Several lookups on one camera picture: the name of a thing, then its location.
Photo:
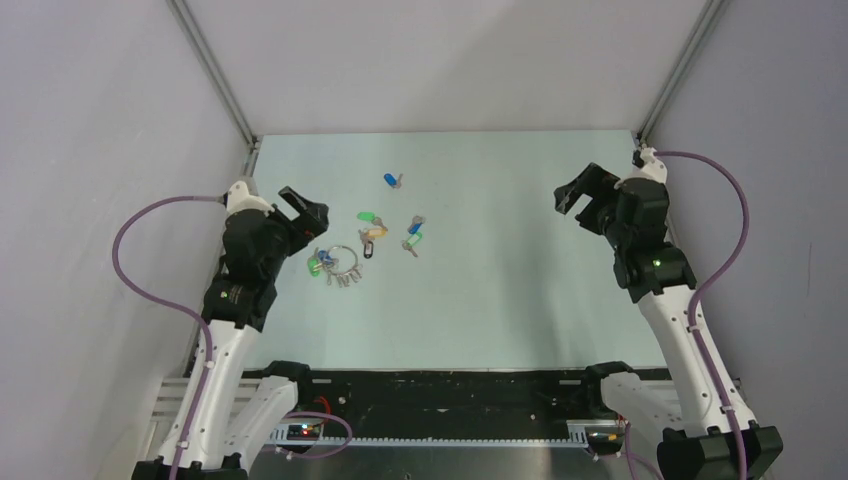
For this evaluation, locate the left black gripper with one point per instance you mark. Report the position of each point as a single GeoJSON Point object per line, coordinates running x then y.
{"type": "Point", "coordinates": [311, 219]}

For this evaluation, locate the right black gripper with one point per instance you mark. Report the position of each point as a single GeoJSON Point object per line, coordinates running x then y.
{"type": "Point", "coordinates": [591, 181]}

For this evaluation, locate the large silver keyring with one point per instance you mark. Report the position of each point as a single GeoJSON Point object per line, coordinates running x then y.
{"type": "Point", "coordinates": [348, 269]}

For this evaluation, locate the green tag key loose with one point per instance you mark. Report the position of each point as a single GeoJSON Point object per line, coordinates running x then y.
{"type": "Point", "coordinates": [370, 217]}

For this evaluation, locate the yellow tag key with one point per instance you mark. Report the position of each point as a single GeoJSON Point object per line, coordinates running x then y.
{"type": "Point", "coordinates": [372, 233]}

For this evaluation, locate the green outlined tag key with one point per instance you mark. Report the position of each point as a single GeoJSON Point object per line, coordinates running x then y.
{"type": "Point", "coordinates": [411, 242]}

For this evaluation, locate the left controller board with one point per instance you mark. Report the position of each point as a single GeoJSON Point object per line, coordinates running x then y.
{"type": "Point", "coordinates": [301, 432]}

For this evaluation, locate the controller board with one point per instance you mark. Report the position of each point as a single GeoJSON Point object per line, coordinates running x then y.
{"type": "Point", "coordinates": [301, 432]}
{"type": "Point", "coordinates": [606, 439]}

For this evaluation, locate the right controller board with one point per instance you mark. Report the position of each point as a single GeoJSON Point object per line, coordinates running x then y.
{"type": "Point", "coordinates": [606, 439]}

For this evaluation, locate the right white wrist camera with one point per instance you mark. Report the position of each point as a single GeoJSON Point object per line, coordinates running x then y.
{"type": "Point", "coordinates": [646, 165]}

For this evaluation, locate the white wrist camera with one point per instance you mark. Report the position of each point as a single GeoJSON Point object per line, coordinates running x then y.
{"type": "Point", "coordinates": [243, 195]}
{"type": "Point", "coordinates": [646, 165]}

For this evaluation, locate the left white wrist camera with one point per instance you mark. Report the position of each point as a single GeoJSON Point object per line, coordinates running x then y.
{"type": "Point", "coordinates": [243, 195]}

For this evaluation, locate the left aluminium corner post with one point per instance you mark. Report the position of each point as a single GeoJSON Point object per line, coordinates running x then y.
{"type": "Point", "coordinates": [207, 60]}

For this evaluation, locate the aluminium corner post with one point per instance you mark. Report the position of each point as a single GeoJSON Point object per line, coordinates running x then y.
{"type": "Point", "coordinates": [207, 60]}
{"type": "Point", "coordinates": [704, 26]}

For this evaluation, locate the right aluminium corner post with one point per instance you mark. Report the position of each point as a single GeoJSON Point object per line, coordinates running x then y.
{"type": "Point", "coordinates": [704, 26]}

